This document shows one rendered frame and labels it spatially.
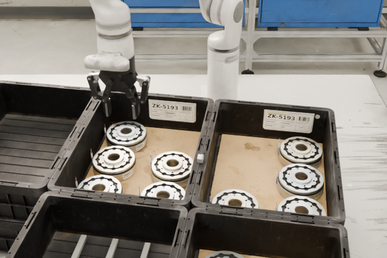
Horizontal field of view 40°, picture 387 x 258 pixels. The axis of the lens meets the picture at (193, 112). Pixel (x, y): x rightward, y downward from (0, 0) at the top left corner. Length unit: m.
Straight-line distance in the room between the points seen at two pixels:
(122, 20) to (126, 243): 0.45
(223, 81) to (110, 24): 0.58
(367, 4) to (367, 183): 1.91
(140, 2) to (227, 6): 1.74
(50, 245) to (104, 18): 0.47
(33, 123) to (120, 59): 0.52
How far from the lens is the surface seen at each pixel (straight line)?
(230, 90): 1.58
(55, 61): 3.60
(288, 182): 1.23
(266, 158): 1.34
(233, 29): 1.48
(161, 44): 3.71
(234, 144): 1.38
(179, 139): 1.39
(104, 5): 1.07
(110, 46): 1.08
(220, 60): 1.52
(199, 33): 3.20
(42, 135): 1.46
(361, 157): 1.61
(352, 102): 1.85
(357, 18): 3.32
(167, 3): 3.14
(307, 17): 3.24
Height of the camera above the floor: 1.66
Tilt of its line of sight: 34 degrees down
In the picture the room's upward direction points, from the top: straight up
